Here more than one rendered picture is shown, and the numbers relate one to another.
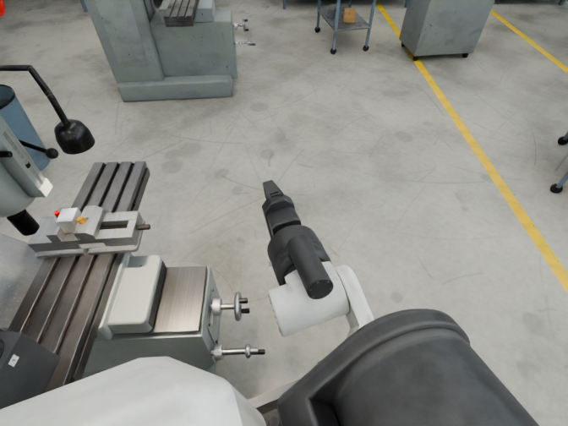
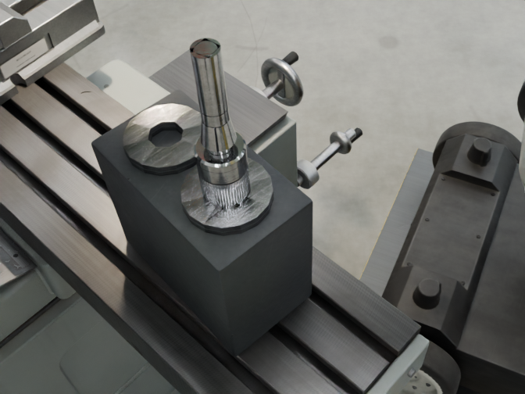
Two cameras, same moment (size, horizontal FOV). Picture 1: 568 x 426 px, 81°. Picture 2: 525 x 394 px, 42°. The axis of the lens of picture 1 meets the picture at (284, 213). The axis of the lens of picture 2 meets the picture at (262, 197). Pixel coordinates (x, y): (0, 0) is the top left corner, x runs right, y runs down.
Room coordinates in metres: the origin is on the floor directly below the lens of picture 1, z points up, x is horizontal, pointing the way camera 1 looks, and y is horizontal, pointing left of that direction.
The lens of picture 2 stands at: (-0.18, 0.94, 1.68)
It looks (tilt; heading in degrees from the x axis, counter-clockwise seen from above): 52 degrees down; 320
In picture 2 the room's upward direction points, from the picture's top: 5 degrees counter-clockwise
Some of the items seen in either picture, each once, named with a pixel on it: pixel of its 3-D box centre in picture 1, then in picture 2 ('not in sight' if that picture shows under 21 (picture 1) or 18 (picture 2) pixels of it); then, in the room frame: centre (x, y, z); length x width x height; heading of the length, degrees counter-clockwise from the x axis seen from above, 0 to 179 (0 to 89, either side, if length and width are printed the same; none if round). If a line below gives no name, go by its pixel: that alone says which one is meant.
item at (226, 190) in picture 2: not in sight; (223, 172); (0.15, 0.70, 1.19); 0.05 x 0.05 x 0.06
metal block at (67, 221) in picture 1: (71, 220); not in sight; (0.73, 0.73, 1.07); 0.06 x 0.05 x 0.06; 5
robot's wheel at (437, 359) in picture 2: not in sight; (402, 367); (0.05, 0.45, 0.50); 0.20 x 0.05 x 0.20; 21
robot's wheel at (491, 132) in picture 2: not in sight; (479, 161); (0.24, -0.05, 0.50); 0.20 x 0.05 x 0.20; 21
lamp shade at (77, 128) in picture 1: (72, 133); not in sight; (0.63, 0.48, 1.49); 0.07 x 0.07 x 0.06
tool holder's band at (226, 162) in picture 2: not in sight; (219, 149); (0.15, 0.70, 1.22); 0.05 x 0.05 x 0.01
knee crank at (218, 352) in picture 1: (237, 351); (328, 152); (0.47, 0.19, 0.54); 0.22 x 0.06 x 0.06; 92
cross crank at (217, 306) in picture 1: (229, 306); (270, 91); (0.61, 0.22, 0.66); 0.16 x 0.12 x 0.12; 92
